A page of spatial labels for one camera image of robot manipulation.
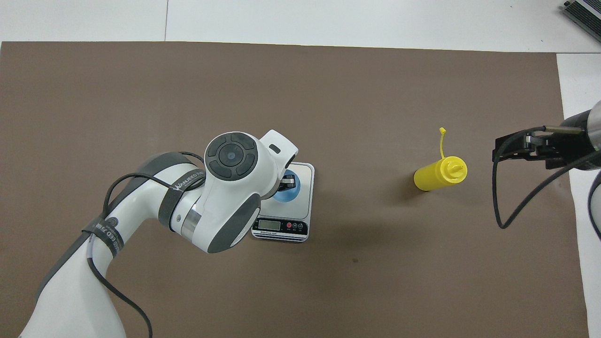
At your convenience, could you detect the grey ribbed metal device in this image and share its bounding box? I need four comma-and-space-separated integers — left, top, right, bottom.
562, 0, 601, 44

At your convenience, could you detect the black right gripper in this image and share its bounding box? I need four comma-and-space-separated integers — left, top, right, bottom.
493, 111, 593, 170

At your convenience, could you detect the silver digital kitchen scale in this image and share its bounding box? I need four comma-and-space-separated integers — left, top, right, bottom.
251, 161, 315, 243

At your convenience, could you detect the yellow squeeze bottle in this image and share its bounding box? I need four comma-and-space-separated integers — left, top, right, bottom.
413, 127, 468, 192

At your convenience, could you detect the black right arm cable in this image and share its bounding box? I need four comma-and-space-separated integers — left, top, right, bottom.
491, 125, 601, 230

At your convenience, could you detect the brown paper mat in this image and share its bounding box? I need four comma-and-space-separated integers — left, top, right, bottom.
0, 41, 590, 338

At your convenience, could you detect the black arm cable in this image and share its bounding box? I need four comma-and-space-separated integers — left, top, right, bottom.
491, 125, 601, 230
87, 151, 207, 338

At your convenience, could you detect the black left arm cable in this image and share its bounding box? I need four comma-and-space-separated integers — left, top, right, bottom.
87, 151, 207, 338

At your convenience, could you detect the blue plastic cup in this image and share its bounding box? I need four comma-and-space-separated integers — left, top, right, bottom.
271, 162, 301, 203

